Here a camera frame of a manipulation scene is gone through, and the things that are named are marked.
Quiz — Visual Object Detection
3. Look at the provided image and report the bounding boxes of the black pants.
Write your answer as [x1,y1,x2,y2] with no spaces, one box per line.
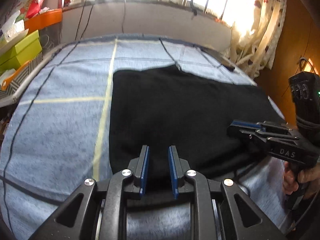
[109,66,283,192]

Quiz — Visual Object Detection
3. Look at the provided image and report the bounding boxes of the person right hand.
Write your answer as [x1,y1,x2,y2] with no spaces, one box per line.
[282,162,320,199]

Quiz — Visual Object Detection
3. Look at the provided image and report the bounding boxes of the black smartphone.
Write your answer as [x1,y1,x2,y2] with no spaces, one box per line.
[200,48,235,72]

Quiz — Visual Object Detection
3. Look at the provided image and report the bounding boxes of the blue patterned bed sheet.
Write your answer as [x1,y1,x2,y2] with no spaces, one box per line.
[0,33,293,240]

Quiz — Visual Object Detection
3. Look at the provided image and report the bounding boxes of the white patterned curtain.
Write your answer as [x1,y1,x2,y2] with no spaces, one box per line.
[222,0,287,79]

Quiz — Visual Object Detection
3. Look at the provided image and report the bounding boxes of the striped black white tray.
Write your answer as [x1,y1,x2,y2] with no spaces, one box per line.
[0,52,43,99]

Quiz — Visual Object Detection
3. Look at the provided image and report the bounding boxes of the lime green box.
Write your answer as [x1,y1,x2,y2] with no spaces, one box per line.
[0,30,42,73]

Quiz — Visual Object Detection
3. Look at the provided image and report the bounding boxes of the orange box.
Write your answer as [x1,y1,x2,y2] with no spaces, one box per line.
[24,8,62,34]

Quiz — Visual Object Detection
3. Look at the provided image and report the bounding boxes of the white plate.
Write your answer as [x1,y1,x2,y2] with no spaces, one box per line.
[0,29,29,56]

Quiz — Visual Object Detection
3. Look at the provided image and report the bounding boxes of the black camera box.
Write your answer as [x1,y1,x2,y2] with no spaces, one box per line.
[289,72,319,103]

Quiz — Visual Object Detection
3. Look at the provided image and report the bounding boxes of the orange plastic handle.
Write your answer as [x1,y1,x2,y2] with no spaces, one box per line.
[1,60,31,91]

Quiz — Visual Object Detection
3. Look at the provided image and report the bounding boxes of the black charging cable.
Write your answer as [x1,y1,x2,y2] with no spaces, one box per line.
[74,0,99,42]

